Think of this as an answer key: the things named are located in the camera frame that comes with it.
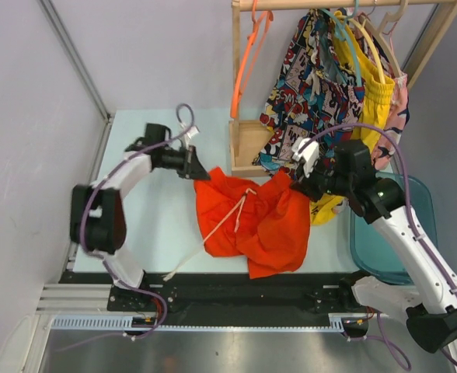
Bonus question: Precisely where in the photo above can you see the purple cable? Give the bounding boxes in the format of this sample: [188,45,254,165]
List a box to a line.
[302,122,457,371]
[57,103,195,352]

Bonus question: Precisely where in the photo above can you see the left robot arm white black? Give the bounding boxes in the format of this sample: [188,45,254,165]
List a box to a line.
[69,124,210,311]

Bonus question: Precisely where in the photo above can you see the comic print shorts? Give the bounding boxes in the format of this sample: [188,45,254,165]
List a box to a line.
[253,9,365,176]

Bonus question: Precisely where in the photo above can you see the pink patterned shorts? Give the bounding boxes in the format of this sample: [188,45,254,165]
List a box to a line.
[368,11,411,170]

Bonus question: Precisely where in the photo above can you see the aluminium corner post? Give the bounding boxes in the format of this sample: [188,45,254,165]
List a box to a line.
[36,0,115,156]

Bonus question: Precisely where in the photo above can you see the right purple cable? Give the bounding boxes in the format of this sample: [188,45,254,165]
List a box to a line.
[302,122,457,371]

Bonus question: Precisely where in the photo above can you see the wooden clothes rack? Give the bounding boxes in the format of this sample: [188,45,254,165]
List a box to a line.
[229,1,457,177]

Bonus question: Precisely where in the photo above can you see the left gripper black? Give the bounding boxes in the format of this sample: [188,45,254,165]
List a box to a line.
[156,145,210,181]

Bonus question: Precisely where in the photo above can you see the teal plastic hanger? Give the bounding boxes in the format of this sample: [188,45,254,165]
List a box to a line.
[321,0,362,88]

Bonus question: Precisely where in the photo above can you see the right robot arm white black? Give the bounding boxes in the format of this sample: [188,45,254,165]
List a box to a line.
[291,138,457,353]

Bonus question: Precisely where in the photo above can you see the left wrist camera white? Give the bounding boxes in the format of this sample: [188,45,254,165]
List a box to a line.
[182,125,199,146]

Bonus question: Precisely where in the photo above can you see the orange plastic hanger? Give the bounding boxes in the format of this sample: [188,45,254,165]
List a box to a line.
[230,0,274,119]

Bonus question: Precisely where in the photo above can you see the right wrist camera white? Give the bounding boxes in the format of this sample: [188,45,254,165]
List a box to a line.
[291,137,320,177]

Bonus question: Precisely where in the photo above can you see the yellow plastic hanger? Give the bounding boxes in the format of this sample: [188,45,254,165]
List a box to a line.
[344,17,385,84]

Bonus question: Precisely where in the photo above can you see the beige plastic hanger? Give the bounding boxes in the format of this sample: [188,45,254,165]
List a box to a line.
[358,0,408,78]

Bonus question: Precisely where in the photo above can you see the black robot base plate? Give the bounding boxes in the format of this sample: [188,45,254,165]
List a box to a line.
[60,271,375,338]

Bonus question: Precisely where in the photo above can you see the white cable duct strip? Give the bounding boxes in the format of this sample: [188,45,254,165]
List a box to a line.
[51,315,344,333]

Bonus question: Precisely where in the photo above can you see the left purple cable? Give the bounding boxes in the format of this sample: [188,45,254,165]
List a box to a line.
[57,103,195,352]

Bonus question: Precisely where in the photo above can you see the aluminium frame rail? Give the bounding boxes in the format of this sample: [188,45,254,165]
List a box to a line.
[33,283,457,315]

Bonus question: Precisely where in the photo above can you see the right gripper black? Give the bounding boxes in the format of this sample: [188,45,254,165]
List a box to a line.
[291,154,353,204]

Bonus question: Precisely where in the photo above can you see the yellow shorts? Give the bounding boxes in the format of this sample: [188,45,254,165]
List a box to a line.
[310,23,394,225]

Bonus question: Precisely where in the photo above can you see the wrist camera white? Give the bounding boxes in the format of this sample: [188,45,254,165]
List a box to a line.
[291,137,320,177]
[182,125,199,146]

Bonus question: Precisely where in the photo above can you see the orange shorts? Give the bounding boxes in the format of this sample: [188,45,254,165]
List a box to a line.
[194,168,310,279]

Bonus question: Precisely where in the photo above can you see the teal plastic basket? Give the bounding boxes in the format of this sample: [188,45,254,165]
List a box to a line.
[348,172,440,285]

